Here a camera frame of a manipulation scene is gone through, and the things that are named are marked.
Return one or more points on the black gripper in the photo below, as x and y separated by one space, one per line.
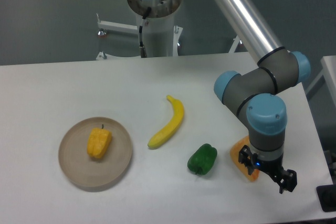
270 163

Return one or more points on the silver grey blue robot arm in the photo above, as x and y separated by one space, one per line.
252 97

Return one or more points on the green pepper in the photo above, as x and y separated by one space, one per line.
202 161

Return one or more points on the yellow pepper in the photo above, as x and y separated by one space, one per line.
98 142

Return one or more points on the beige round plate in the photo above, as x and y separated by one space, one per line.
89 173

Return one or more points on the black device at table edge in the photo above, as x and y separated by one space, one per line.
326 195

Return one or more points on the yellow banana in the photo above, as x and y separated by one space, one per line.
165 133

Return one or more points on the white side table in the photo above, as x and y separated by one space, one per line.
326 75

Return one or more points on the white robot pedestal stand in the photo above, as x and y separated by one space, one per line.
155 28

